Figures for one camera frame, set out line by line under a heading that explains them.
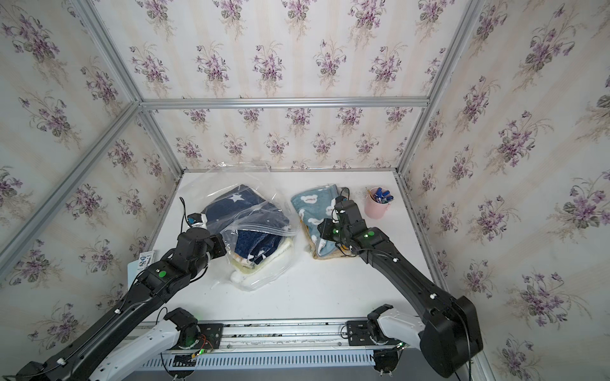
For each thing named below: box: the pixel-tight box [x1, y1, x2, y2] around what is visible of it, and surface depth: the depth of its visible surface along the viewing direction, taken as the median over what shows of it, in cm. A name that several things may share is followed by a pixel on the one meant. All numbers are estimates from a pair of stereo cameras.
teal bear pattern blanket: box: [290, 184, 340, 258], surface depth 100 cm
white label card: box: [136, 250, 156, 272], surface depth 88 cm
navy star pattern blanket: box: [202, 184, 291, 264], surface depth 87 cm
